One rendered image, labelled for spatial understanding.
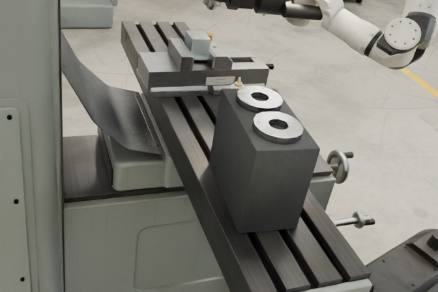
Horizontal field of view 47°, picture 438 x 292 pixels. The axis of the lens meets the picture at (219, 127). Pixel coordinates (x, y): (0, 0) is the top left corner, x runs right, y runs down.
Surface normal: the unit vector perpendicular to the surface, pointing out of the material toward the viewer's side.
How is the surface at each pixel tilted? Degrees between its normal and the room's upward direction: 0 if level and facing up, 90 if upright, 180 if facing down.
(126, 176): 90
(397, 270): 0
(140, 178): 90
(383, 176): 0
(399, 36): 47
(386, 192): 0
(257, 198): 90
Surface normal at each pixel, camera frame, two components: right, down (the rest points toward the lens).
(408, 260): 0.15, -0.84
